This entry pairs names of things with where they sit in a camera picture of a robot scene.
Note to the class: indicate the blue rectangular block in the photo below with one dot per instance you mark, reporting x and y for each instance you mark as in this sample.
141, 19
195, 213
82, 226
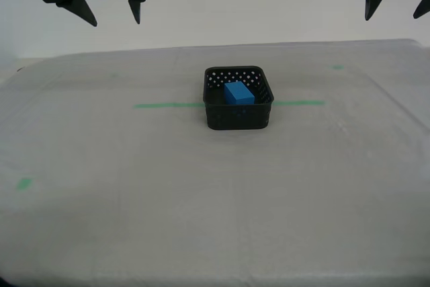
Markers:
238, 93

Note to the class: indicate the grey translucent table cover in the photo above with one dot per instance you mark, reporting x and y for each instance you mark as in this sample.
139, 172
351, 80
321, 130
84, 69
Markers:
215, 183

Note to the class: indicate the black perforated plastic basket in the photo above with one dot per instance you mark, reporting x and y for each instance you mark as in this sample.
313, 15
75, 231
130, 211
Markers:
235, 117

